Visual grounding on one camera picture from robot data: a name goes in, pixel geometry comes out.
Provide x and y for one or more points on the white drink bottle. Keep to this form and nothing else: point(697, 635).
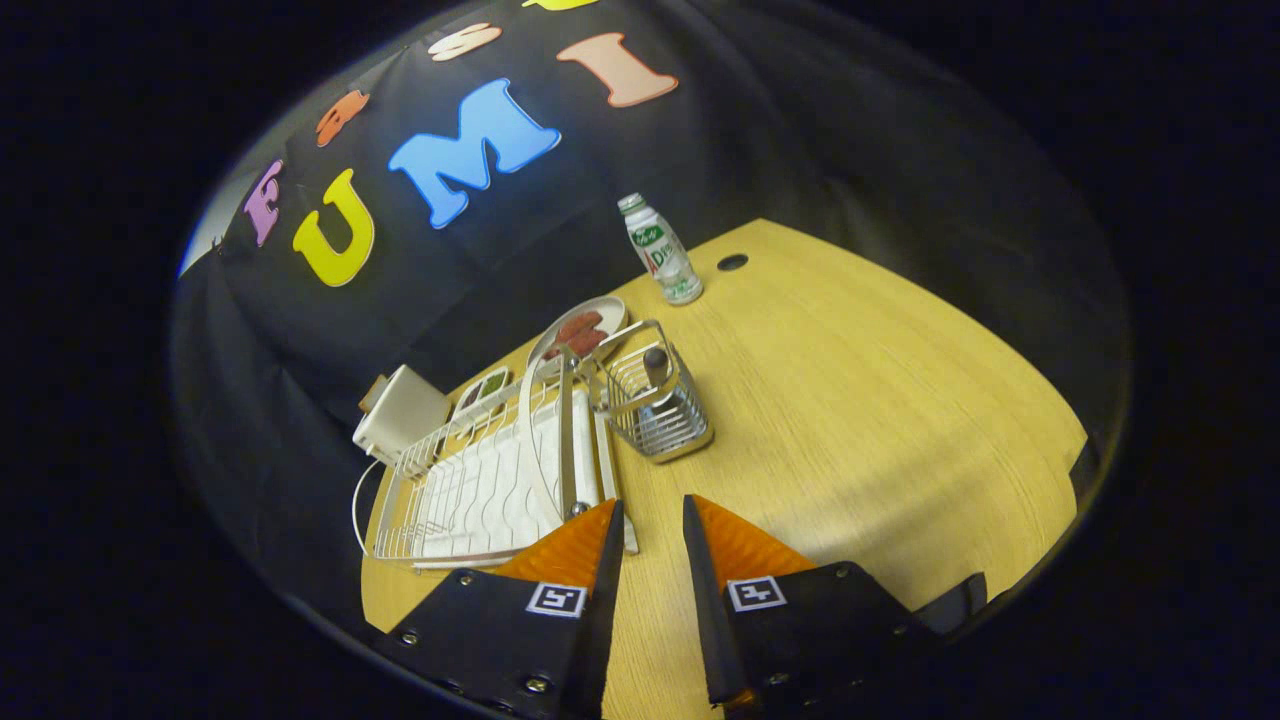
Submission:
point(665, 260)

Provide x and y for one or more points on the beige round plate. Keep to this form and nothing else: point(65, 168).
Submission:
point(610, 310)

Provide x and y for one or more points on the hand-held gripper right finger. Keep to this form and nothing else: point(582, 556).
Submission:
point(705, 620)

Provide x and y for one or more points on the brown meat piece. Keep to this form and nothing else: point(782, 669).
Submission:
point(588, 322)
point(575, 345)

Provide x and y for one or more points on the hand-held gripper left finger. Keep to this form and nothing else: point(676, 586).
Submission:
point(603, 630)

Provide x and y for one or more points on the white drain tray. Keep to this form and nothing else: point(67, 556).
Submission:
point(540, 470)

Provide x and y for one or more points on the white toaster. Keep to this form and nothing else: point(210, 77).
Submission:
point(405, 415)

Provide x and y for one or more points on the pile of dark beans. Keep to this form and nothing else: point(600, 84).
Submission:
point(469, 396)

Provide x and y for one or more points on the brown toast slice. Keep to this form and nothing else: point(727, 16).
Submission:
point(372, 393)

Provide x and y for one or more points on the white divided tray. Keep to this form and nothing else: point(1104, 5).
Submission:
point(480, 398)

